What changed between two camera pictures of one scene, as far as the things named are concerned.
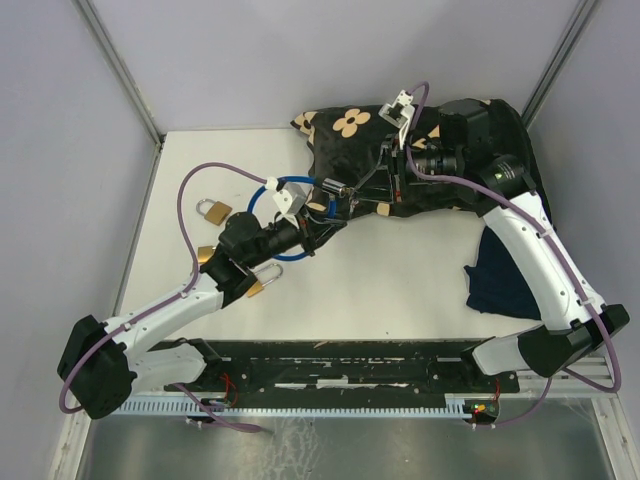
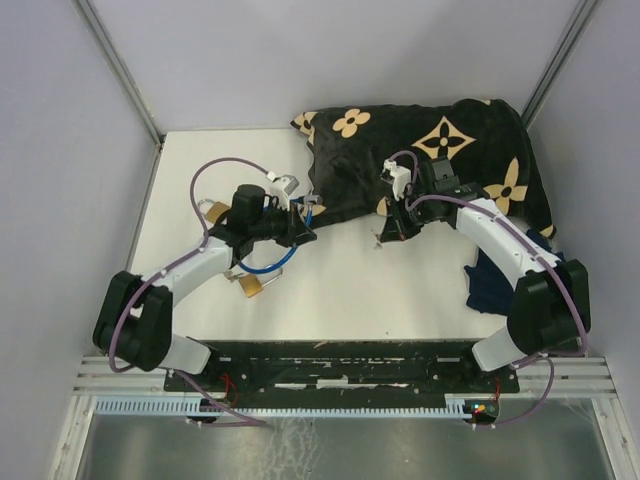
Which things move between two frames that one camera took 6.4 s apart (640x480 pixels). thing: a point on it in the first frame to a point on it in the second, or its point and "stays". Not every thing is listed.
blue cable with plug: x=335 y=188 to x=309 y=202
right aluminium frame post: x=578 y=21 stays
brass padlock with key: x=217 y=213 stays
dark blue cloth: x=496 y=283 stays
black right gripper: x=394 y=161 to x=395 y=227
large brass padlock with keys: x=257 y=287 stays
